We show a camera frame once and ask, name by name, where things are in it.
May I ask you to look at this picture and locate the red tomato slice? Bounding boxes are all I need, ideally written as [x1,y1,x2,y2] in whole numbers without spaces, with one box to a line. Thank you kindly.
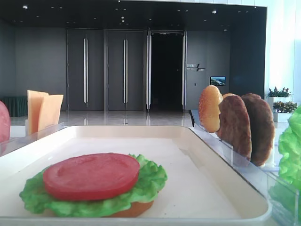
[43,153,140,201]
[0,101,11,143]

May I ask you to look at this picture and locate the bread slice with white face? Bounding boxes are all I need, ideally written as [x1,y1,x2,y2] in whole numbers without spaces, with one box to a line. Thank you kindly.
[104,201,154,218]

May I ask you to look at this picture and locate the green lettuce leaf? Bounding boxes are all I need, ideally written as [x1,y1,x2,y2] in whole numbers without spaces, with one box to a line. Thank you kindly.
[270,107,301,211]
[19,153,167,218]

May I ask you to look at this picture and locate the left brown meat patty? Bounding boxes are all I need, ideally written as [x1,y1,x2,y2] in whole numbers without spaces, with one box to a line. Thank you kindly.
[217,95,252,161]

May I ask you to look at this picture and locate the brown meat patty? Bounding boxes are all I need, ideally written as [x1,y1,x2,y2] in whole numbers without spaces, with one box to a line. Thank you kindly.
[241,93,275,166]
[217,95,252,161]

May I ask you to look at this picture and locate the right orange cheese slice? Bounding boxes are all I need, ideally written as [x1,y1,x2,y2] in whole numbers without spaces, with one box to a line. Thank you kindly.
[38,95,63,131]

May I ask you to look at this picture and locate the orange cheese slice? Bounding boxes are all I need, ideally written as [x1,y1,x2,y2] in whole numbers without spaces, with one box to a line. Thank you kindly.
[38,95,63,131]
[27,90,49,135]

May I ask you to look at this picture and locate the right brown meat patty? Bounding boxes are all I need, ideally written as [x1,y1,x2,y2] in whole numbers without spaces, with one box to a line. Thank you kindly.
[241,93,275,166]

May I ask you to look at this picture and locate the left orange cheese slice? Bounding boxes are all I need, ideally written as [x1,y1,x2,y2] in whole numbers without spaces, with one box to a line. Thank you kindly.
[27,90,49,135]

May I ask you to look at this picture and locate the green lettuce leaf in holder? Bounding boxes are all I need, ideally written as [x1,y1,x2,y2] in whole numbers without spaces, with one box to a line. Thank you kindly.
[270,107,301,211]

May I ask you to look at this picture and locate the left golden bun slice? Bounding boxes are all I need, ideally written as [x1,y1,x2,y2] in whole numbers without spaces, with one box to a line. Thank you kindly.
[198,85,223,133]

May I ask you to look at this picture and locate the golden bun slice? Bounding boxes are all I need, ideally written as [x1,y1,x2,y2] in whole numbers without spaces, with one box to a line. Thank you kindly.
[198,85,223,133]
[222,93,236,99]

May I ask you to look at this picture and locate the dark double door middle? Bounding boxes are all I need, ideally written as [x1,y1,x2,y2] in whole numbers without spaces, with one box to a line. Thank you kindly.
[107,31,144,111]

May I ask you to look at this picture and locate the dark double door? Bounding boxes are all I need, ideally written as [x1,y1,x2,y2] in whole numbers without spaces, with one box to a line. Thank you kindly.
[107,31,144,111]
[67,29,104,111]

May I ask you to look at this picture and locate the right golden bun slice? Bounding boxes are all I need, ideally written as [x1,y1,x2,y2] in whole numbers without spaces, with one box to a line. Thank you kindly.
[222,93,236,99]

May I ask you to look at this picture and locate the cream rectangular serving tray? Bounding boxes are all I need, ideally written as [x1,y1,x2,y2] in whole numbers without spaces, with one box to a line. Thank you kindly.
[0,126,272,226]

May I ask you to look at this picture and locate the dark double door left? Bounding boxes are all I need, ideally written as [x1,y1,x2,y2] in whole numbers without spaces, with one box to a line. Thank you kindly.
[67,29,104,111]

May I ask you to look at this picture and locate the white planter with plants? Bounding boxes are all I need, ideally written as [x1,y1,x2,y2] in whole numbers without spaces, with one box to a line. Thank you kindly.
[267,87,298,122]

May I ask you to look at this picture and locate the green skirted table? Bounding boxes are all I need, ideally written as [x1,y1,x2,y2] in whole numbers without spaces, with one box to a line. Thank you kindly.
[0,96,28,117]

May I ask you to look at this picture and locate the clear rack left side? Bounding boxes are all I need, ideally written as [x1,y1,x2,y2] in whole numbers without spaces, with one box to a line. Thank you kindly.
[0,120,65,156]

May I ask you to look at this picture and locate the clear rack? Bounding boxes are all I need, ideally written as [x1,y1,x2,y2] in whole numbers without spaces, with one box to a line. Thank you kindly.
[0,120,65,156]
[189,110,301,226]

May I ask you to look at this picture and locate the clear rack right side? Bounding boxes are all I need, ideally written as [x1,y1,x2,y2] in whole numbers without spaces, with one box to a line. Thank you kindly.
[189,110,301,226]

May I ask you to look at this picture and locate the wall mounted display screen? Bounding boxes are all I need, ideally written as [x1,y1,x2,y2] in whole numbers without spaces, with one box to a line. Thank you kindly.
[210,76,226,86]

